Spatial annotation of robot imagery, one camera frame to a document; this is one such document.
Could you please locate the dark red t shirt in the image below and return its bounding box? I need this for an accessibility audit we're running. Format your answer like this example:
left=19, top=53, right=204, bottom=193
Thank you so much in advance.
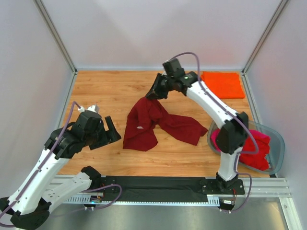
left=123, top=97, right=208, bottom=151

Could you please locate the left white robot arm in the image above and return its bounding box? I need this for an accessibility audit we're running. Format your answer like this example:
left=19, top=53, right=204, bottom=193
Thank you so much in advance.
left=0, top=110, right=121, bottom=230

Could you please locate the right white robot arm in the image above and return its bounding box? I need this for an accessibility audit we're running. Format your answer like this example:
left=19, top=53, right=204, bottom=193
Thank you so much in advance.
left=146, top=71, right=248, bottom=190

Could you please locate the black cloth strip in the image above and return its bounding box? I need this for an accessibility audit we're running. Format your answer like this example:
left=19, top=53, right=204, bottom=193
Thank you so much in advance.
left=102, top=176, right=208, bottom=203

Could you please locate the folded orange t shirt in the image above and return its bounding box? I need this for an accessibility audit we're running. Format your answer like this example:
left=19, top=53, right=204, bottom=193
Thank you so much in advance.
left=201, top=71, right=245, bottom=99

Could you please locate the pink t shirt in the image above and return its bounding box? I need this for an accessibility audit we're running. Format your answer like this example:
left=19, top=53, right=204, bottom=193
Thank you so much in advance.
left=211, top=129, right=220, bottom=149

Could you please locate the bright red t shirt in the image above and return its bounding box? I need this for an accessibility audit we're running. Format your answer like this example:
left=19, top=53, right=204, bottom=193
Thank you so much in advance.
left=239, top=130, right=271, bottom=171

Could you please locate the clear plastic basket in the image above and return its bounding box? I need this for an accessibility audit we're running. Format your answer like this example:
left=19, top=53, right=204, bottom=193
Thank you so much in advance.
left=206, top=119, right=286, bottom=174

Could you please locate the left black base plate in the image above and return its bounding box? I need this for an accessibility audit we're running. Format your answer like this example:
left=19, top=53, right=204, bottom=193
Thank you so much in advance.
left=88, top=177, right=121, bottom=194

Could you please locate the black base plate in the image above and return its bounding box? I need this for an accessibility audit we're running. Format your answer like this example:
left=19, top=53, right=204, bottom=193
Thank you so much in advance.
left=88, top=177, right=121, bottom=194
left=200, top=178, right=245, bottom=195

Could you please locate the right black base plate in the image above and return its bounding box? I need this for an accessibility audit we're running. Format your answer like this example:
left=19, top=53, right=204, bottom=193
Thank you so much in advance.
left=200, top=178, right=245, bottom=195

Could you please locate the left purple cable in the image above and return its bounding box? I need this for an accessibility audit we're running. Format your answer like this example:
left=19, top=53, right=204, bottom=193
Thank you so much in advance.
left=0, top=101, right=123, bottom=228

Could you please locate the right aluminium frame post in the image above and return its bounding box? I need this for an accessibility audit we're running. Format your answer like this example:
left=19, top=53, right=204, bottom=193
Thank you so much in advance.
left=242, top=0, right=290, bottom=74

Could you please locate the aluminium frame post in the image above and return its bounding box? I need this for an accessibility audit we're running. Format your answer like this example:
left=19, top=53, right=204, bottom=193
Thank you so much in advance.
left=33, top=0, right=78, bottom=72
left=242, top=0, right=290, bottom=74

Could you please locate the slotted cable duct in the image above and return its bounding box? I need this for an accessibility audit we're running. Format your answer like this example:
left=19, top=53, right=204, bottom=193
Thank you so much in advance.
left=63, top=195, right=220, bottom=207

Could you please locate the left aluminium frame post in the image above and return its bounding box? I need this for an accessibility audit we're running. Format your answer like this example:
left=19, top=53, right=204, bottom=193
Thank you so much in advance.
left=33, top=0, right=78, bottom=72

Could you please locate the aluminium front rail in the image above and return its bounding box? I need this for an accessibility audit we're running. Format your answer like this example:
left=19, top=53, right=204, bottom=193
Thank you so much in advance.
left=46, top=175, right=292, bottom=198

